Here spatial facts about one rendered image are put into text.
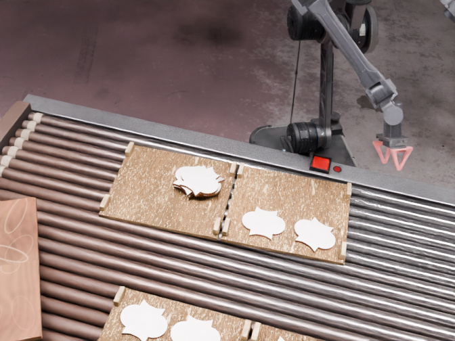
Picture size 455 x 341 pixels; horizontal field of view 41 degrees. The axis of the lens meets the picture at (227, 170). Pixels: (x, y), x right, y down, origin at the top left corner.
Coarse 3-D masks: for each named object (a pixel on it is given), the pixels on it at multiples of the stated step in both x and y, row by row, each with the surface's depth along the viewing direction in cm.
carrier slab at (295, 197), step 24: (240, 192) 215; (264, 192) 215; (288, 192) 216; (312, 192) 217; (336, 192) 217; (240, 216) 207; (288, 216) 209; (312, 216) 209; (336, 216) 210; (240, 240) 200; (264, 240) 201; (288, 240) 201; (336, 240) 202; (336, 264) 198
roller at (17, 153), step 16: (32, 160) 224; (48, 160) 223; (64, 160) 223; (96, 176) 220; (112, 176) 219; (368, 240) 207; (384, 240) 206; (400, 240) 206; (432, 256) 204; (448, 256) 203
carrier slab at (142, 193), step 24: (120, 168) 219; (144, 168) 220; (168, 168) 221; (216, 168) 222; (120, 192) 212; (144, 192) 212; (168, 192) 213; (120, 216) 204; (144, 216) 205; (168, 216) 206; (192, 216) 206; (216, 216) 207; (216, 240) 201
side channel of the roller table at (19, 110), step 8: (16, 104) 238; (24, 104) 238; (8, 112) 234; (16, 112) 235; (24, 112) 236; (0, 120) 231; (8, 120) 231; (16, 120) 232; (0, 128) 228; (8, 128) 228; (16, 128) 233; (0, 136) 225; (8, 136) 228; (0, 144) 224; (8, 144) 230; (0, 152) 225
